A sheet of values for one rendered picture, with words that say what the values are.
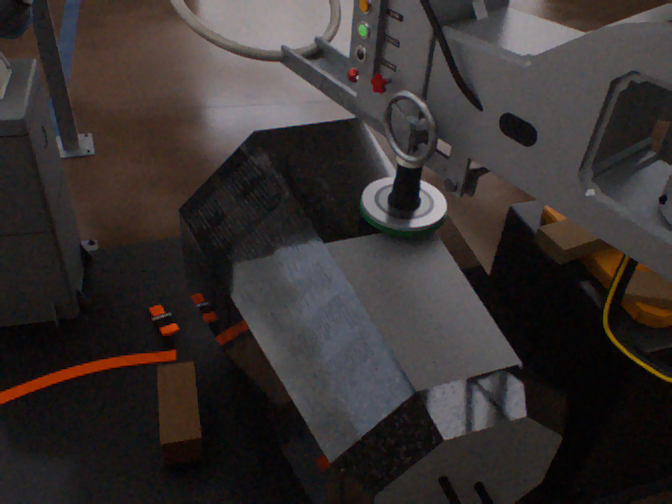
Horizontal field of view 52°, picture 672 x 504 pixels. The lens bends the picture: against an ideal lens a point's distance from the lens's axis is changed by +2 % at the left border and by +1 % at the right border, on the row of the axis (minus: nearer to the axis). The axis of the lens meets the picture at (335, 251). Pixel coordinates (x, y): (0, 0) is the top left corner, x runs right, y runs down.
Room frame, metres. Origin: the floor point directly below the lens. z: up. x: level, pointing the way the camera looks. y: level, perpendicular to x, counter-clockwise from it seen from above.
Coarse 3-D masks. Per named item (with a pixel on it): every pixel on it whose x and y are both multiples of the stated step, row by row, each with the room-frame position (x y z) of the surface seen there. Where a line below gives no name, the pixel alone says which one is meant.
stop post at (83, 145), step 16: (32, 0) 2.80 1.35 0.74; (32, 16) 2.79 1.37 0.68; (48, 16) 2.81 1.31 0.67; (48, 32) 2.81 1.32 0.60; (48, 48) 2.80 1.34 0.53; (48, 64) 2.79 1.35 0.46; (48, 80) 2.79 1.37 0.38; (64, 80) 2.81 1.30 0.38; (64, 96) 2.81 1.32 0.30; (64, 112) 2.80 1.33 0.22; (64, 128) 2.80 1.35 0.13; (64, 144) 2.79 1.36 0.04; (80, 144) 2.84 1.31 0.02
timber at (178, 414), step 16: (160, 368) 1.40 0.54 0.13; (176, 368) 1.40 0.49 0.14; (192, 368) 1.40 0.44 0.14; (160, 384) 1.33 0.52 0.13; (176, 384) 1.34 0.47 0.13; (192, 384) 1.34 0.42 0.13; (160, 400) 1.27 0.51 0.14; (176, 400) 1.28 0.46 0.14; (192, 400) 1.28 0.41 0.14; (160, 416) 1.21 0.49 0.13; (176, 416) 1.22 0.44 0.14; (192, 416) 1.22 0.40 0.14; (160, 432) 1.16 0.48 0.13; (176, 432) 1.16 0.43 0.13; (192, 432) 1.17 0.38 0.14; (176, 448) 1.13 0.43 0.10; (192, 448) 1.14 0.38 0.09
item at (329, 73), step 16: (288, 48) 1.65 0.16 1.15; (320, 48) 1.72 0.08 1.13; (336, 48) 1.68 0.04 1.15; (288, 64) 1.64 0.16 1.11; (304, 64) 1.59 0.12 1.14; (320, 64) 1.67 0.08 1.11; (336, 64) 1.67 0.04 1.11; (320, 80) 1.54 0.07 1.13; (336, 80) 1.51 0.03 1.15; (336, 96) 1.49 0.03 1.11; (352, 96) 1.45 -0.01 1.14; (352, 112) 1.45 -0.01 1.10; (400, 144) 1.32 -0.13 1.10; (432, 160) 1.24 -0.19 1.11; (480, 176) 1.21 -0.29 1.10
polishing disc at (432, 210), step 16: (368, 192) 1.39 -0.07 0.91; (384, 192) 1.40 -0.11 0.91; (432, 192) 1.42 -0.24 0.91; (368, 208) 1.33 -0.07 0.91; (384, 208) 1.33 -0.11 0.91; (416, 208) 1.34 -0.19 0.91; (432, 208) 1.35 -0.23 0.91; (384, 224) 1.28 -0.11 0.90; (400, 224) 1.27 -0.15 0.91; (416, 224) 1.28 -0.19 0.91; (432, 224) 1.29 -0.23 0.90
